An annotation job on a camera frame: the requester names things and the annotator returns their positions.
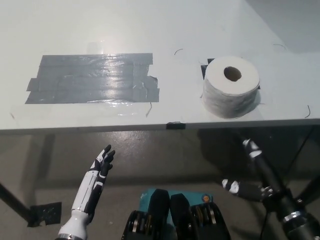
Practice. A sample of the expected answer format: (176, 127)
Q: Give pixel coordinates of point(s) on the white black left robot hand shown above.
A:
(87, 185)

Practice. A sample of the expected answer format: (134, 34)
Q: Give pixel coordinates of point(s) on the black teal robot torso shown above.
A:
(175, 220)

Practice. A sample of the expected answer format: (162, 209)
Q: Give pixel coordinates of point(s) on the grey duct tape patch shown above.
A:
(82, 80)

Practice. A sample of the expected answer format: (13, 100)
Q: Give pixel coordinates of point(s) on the white toilet paper roll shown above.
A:
(217, 100)

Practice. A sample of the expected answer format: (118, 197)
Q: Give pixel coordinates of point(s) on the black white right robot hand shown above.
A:
(271, 180)

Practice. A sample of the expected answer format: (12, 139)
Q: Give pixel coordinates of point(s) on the black tape square patch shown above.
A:
(204, 71)

